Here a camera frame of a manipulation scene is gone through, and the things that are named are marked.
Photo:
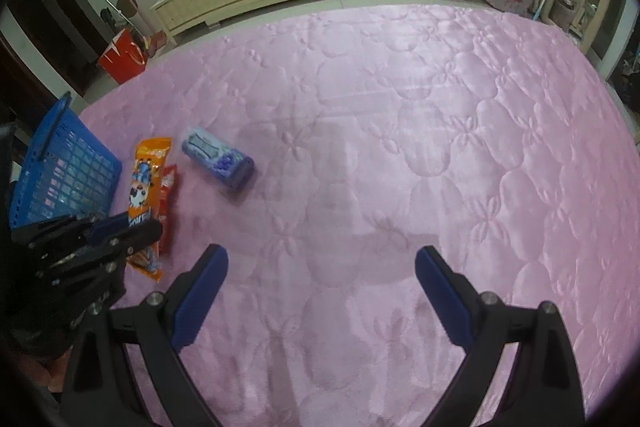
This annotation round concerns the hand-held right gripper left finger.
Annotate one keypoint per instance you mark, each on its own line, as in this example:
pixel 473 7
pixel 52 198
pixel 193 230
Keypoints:
pixel 197 302

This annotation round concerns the red snack packet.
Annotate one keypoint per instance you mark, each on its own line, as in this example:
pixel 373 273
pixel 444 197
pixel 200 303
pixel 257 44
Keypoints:
pixel 169 192

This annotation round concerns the red paper bag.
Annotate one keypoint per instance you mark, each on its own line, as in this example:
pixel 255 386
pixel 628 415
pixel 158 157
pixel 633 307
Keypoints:
pixel 122 57

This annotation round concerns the blue plastic basket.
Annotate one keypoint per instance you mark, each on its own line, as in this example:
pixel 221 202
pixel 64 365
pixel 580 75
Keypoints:
pixel 37 167

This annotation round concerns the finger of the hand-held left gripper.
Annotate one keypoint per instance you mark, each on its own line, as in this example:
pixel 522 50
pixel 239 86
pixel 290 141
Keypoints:
pixel 110 228
pixel 142 234

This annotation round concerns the purple snack packet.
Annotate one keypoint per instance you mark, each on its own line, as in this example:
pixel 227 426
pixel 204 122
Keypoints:
pixel 215 157

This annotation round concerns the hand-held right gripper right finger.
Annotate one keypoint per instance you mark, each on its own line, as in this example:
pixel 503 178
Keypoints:
pixel 445 302

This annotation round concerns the person's left hand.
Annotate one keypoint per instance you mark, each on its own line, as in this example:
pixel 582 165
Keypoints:
pixel 35 372

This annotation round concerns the wooden frame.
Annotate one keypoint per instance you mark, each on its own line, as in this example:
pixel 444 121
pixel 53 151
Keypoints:
pixel 607 12

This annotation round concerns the pink quilted blanket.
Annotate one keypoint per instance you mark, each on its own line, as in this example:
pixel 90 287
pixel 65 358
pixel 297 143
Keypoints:
pixel 400 157

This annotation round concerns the orange snack packet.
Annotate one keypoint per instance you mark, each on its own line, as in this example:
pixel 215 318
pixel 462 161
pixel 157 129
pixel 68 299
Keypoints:
pixel 147 167

